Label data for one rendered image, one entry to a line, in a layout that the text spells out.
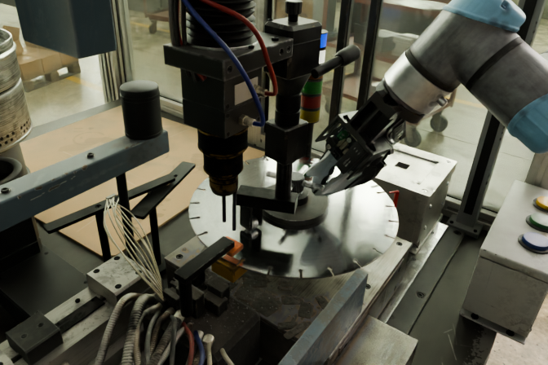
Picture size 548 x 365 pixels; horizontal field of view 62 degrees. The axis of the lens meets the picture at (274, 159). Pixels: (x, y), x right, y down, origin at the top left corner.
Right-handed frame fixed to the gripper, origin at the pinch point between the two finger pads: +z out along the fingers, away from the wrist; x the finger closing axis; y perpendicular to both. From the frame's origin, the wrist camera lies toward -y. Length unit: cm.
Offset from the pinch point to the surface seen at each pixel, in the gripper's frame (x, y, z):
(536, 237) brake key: 26.4, -23.5, -11.2
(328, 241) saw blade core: 7.5, 5.6, 1.3
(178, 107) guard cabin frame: -62, -40, 51
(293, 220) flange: 1.8, 6.1, 3.6
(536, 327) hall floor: 70, -126, 47
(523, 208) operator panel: 22.4, -33.1, -9.9
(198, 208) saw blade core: -8.7, 12.4, 12.2
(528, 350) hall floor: 71, -113, 50
